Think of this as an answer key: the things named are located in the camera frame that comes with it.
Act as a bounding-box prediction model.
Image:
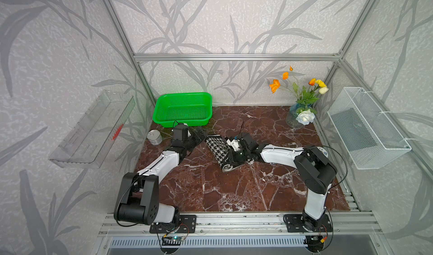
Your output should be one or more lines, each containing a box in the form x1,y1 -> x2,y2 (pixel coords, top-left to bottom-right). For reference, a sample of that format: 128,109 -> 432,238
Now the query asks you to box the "black white knitted scarf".
205,135 -> 234,172

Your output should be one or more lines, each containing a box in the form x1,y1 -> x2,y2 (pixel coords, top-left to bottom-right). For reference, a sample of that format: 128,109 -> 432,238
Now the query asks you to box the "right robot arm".
226,133 -> 337,232

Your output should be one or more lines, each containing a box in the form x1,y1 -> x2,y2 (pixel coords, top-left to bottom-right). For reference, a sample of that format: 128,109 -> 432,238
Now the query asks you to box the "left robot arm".
113,123 -> 207,228

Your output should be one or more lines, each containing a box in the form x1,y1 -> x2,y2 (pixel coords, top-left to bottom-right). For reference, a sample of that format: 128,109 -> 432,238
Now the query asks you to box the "green plastic basket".
153,92 -> 213,128

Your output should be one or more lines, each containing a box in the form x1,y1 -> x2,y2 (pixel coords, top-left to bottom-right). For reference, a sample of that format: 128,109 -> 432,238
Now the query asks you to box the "silver tin can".
147,129 -> 162,146

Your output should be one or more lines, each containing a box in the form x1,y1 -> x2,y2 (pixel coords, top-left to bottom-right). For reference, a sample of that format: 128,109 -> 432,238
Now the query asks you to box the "glass vase with flowers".
269,65 -> 329,129

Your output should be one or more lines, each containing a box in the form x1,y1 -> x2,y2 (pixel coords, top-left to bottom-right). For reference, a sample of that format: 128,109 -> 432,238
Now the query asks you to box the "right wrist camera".
226,138 -> 242,152

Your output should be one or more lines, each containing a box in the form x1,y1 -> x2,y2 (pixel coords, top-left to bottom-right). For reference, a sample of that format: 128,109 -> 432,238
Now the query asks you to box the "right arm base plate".
283,213 -> 333,233

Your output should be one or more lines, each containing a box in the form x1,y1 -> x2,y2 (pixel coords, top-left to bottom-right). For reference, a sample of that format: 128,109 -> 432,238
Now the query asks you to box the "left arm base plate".
150,214 -> 197,235

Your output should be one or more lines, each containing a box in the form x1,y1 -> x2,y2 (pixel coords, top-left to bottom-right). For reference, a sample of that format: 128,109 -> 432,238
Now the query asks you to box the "clear acrylic wall shelf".
48,90 -> 136,169

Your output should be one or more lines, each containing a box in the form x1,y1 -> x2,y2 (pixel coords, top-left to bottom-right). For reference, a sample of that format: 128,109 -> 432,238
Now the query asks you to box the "white wire mesh basket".
328,87 -> 412,170

